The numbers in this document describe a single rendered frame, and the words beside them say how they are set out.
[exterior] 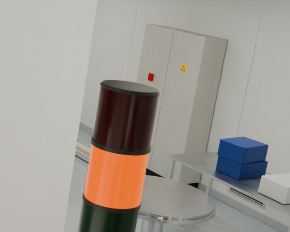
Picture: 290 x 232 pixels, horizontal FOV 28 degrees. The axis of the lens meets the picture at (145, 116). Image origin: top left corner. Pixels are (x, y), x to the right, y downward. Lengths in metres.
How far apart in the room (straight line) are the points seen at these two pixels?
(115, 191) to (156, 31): 7.51
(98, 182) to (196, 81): 6.88
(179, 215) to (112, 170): 3.78
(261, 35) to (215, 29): 0.78
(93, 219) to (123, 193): 0.03
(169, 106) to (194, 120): 0.45
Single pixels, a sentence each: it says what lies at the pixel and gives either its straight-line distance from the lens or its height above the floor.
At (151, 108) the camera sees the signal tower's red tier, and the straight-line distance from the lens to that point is 0.46.
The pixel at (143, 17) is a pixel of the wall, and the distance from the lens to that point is 8.88.
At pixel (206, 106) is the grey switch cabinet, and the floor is 1.17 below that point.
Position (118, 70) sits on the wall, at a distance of 9.28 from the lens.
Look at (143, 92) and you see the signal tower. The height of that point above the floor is 2.35.
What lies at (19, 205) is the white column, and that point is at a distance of 2.20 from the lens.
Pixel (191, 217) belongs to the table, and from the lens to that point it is 4.26.
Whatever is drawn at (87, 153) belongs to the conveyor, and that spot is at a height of 0.96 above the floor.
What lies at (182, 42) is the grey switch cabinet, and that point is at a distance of 7.56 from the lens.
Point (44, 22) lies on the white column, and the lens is 2.04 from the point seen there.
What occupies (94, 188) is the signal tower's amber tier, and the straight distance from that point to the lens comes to 0.48.
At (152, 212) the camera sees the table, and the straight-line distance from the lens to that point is 4.20.
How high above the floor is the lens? 2.42
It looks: 12 degrees down
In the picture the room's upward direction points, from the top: 10 degrees clockwise
